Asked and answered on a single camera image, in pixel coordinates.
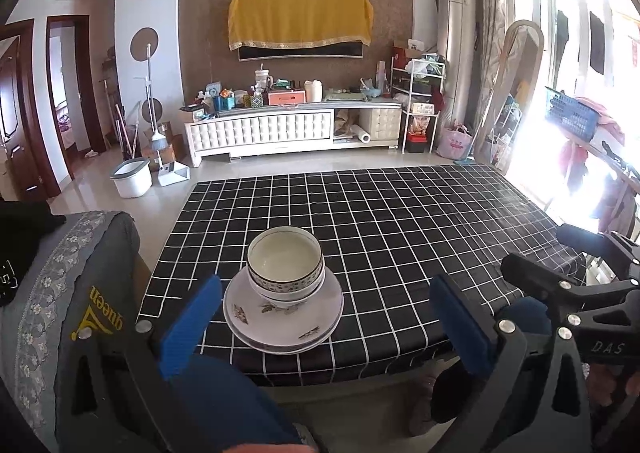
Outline white dustpan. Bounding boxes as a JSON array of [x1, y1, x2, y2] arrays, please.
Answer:
[[157, 161, 191, 185]]

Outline plain white bowl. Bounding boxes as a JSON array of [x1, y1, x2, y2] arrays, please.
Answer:
[[250, 268, 327, 307]]

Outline blue plastic basket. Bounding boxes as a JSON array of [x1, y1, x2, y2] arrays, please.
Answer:
[[544, 86, 601, 141]]

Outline white mop bucket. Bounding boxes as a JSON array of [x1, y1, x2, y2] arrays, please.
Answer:
[[110, 158, 152, 198]]

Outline yellow cloth cover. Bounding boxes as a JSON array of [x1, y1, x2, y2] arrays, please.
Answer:
[[228, 0, 375, 51]]

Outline white broom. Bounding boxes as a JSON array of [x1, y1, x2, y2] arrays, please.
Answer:
[[145, 44, 171, 151]]

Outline pink clothes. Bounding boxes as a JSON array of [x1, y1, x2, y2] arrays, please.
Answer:
[[575, 95, 626, 144]]

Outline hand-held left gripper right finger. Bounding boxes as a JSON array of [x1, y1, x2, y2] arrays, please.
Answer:
[[425, 274, 594, 453]]

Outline person's right blue trouser leg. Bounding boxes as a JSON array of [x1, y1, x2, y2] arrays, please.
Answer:
[[507, 297, 553, 334]]

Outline dark wooden door frame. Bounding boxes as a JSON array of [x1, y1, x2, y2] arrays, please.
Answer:
[[46, 15, 108, 154]]

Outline white standing air conditioner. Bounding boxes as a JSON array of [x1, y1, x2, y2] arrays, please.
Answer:
[[436, 0, 477, 144]]

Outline cardboard box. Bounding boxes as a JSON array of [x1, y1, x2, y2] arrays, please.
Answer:
[[142, 120, 186, 158]]

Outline white plate with dark floral print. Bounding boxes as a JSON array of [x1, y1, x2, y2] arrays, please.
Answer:
[[223, 264, 345, 350]]

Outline black checkered tablecloth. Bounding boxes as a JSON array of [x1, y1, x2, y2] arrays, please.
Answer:
[[145, 164, 588, 389]]

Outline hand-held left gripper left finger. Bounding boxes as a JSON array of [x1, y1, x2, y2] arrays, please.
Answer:
[[56, 274, 224, 453]]

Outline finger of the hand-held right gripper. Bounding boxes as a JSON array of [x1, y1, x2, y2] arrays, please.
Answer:
[[501, 253, 596, 316], [556, 223, 640, 266]]

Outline white shelf rack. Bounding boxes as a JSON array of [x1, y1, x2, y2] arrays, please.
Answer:
[[390, 55, 446, 154]]

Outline patterned beige curtain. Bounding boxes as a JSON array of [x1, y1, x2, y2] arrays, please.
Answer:
[[470, 0, 508, 144]]

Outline red clothes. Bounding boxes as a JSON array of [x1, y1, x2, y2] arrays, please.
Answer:
[[557, 140, 588, 184]]

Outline pink storage box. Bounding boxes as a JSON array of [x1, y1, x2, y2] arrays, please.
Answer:
[[268, 89, 307, 106]]

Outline hanging dark garment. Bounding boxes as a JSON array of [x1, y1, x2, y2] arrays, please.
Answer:
[[589, 12, 607, 76], [555, 10, 570, 66]]

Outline patterned rim bowl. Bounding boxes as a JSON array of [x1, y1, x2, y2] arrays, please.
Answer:
[[246, 226, 325, 293]]

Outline oval standing mirror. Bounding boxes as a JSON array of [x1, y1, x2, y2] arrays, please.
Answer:
[[472, 19, 545, 168]]

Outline white plate with pink petals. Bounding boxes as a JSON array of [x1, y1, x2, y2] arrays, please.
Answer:
[[231, 323, 341, 356]]

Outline dark wooden door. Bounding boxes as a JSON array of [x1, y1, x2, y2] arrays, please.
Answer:
[[0, 19, 61, 201]]

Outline white tufted television cabinet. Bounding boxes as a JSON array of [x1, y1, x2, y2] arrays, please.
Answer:
[[184, 102, 403, 168]]

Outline grey embroidered chair cover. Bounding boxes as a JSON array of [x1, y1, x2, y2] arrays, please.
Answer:
[[0, 210, 141, 434]]

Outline pink bag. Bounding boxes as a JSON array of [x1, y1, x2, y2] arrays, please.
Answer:
[[436, 127, 473, 161]]

